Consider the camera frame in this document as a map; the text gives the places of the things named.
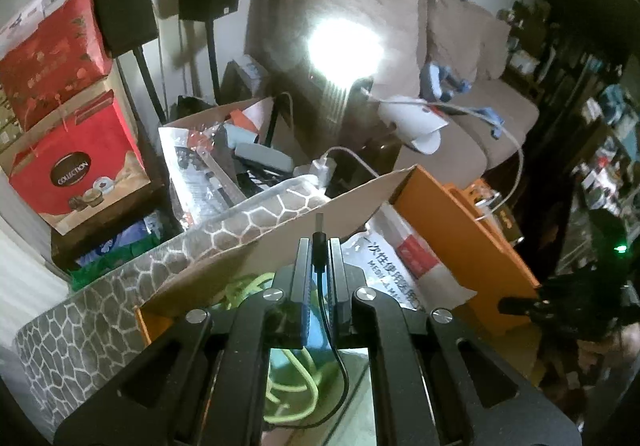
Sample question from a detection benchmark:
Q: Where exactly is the blue grey neck massager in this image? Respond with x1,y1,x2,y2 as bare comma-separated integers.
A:
419,64,506,140

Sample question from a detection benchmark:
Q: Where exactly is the orange cardboard box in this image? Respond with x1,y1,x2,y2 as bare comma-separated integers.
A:
135,165,543,352

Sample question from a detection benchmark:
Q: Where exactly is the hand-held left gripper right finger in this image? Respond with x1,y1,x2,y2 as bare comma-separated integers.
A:
327,237,583,446

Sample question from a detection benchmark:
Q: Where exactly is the white cable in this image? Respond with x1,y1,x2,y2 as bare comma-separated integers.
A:
372,94,525,222

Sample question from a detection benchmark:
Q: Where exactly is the dark wooden side table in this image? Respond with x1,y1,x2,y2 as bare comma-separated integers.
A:
50,171,176,273

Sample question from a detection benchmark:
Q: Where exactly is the grey white patterned blanket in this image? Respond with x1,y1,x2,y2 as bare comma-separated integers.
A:
12,176,331,427

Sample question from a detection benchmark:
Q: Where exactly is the white round device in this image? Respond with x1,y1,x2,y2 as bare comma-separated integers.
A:
377,95,448,155

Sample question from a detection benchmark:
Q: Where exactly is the dark cluttered shelving unit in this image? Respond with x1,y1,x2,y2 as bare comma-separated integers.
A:
545,0,640,252

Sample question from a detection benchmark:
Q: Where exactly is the open cluttered cardboard box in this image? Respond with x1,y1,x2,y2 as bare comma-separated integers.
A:
159,96,296,227

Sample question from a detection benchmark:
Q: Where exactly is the black speaker stand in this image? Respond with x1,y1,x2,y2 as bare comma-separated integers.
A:
204,19,224,104
131,46,168,124

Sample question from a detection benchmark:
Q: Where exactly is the black usb cable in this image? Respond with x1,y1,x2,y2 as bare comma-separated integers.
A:
262,213,351,429

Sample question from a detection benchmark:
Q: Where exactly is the brown sofa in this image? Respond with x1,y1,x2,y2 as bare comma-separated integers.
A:
242,0,541,177

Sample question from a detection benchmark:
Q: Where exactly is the blue floral pack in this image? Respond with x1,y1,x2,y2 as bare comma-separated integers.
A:
82,221,162,268

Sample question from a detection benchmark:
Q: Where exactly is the large brown sofa cushion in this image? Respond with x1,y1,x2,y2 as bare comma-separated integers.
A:
350,0,422,93

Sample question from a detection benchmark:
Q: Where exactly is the light green cord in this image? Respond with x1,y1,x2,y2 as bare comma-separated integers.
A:
215,273,322,424

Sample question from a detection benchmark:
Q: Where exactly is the pink white paper bag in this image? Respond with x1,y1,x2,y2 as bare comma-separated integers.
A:
0,0,76,57

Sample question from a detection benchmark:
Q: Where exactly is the small white blue box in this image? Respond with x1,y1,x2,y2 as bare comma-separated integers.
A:
239,55,269,95

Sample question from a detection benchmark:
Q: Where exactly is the white power adapter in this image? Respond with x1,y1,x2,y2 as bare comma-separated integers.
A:
292,146,381,180

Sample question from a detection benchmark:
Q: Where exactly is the red floral gift bag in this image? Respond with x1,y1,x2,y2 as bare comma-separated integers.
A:
0,0,115,132

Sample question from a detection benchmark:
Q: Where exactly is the white curtain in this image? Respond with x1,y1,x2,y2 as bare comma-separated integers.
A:
0,206,71,427

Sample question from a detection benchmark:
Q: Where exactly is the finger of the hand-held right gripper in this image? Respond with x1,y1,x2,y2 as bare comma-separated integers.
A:
497,296,547,317

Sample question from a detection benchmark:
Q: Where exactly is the black lit lamp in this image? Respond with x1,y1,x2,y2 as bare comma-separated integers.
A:
295,11,388,127

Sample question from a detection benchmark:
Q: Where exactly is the clear face mask pack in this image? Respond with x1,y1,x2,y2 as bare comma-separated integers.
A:
345,206,478,312

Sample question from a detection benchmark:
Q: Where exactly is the green bag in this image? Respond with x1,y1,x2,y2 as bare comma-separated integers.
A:
70,236,167,293

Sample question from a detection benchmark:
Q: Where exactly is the grey oblong case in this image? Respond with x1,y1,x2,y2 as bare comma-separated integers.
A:
235,143,294,172

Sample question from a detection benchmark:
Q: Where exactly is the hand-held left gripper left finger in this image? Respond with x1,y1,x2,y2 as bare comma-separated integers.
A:
52,237,322,446

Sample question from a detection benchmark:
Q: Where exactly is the clear plastic wrapped pack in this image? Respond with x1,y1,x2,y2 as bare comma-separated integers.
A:
160,126,251,227

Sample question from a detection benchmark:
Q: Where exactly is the red gift bag brown label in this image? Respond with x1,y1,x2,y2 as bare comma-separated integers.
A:
7,104,153,234

